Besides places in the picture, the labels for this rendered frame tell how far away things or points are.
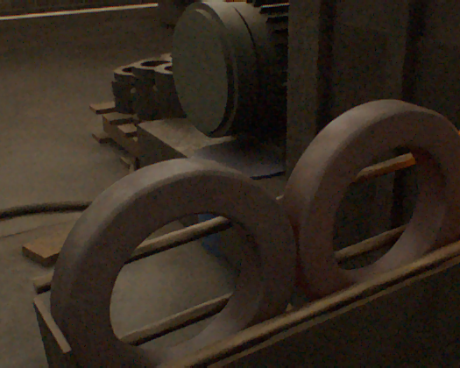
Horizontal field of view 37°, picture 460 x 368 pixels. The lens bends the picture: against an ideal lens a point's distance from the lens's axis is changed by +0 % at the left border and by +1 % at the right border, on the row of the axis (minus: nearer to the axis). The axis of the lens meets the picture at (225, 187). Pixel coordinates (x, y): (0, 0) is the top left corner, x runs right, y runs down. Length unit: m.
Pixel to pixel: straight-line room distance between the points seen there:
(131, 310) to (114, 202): 1.31
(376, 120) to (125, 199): 0.20
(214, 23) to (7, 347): 0.95
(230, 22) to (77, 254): 1.45
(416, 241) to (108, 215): 0.30
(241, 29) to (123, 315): 0.79
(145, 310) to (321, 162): 1.26
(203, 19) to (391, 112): 1.38
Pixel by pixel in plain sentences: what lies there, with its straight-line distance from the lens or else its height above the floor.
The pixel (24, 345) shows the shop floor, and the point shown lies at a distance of 1.69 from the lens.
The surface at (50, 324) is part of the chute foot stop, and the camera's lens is 0.48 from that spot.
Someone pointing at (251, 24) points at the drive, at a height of 0.63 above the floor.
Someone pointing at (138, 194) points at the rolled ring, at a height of 0.76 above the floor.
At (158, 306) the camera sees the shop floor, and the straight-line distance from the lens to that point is 1.76.
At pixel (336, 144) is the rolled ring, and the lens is 0.52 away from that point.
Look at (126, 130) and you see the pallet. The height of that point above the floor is 0.14.
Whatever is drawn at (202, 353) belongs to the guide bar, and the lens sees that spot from 0.50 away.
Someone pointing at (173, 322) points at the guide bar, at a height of 0.62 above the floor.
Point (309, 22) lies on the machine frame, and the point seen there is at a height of 0.72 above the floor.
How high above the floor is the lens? 0.93
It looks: 22 degrees down
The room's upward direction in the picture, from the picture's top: 1 degrees counter-clockwise
